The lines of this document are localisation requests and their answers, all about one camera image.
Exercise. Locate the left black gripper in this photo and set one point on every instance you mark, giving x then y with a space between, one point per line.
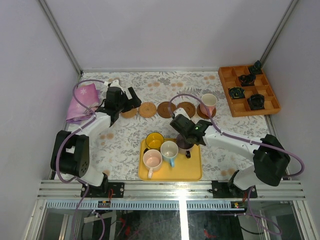
127 100

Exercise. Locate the woven rattan coaster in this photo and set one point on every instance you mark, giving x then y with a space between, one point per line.
129 114
147 110

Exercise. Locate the brown wooden coaster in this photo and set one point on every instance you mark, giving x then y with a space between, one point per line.
204 116
189 108
163 110

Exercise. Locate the purple mug black handle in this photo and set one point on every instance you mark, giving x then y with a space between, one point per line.
184 147

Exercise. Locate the white mug blue handle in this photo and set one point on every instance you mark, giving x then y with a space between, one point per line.
169 151

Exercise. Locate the cream mug pink outside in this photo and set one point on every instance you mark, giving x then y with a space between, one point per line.
208 104

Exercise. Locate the amber glass cup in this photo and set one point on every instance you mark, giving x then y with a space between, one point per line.
154 141

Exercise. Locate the pink mug white handle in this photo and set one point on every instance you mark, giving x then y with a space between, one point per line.
152 160

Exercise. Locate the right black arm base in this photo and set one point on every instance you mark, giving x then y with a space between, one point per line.
224 190

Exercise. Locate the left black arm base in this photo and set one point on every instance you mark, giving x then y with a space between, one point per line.
108 190

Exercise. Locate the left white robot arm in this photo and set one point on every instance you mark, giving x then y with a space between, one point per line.
71 156

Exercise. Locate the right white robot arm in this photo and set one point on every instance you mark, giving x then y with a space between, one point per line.
269 160

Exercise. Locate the yellow plastic tray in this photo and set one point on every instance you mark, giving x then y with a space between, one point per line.
185 170

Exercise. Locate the pink folded cloth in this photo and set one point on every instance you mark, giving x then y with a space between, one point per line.
83 104

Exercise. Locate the floral tablecloth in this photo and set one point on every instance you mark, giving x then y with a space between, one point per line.
116 151

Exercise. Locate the black part with yellow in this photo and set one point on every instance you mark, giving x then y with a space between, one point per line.
236 93

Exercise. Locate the orange compartment tray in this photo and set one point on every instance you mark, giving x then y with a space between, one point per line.
240 107

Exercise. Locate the black part lower compartment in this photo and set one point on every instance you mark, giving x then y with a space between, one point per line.
256 102

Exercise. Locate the black part compartment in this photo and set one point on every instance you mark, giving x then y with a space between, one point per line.
256 68
247 80
256 102

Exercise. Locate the black part top compartment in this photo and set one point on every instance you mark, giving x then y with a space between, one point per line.
256 68

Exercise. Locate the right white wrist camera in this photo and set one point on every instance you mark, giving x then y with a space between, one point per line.
181 111

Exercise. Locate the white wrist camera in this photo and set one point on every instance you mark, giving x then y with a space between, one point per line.
181 111
112 82

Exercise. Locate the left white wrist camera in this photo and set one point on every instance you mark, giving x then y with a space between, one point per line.
112 82

